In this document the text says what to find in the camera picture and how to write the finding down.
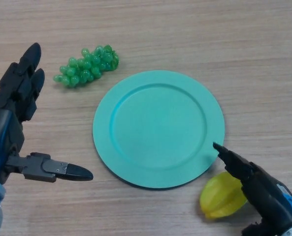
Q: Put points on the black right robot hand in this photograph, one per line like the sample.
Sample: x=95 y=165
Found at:
x=269 y=194

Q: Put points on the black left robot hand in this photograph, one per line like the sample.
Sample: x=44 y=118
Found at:
x=3 y=137

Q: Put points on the yellow starfruit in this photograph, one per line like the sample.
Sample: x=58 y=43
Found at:
x=220 y=196

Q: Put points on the teal round plate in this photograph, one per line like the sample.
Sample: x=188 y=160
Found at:
x=158 y=130

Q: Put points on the green grape bunch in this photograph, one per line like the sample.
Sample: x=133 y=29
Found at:
x=87 y=66

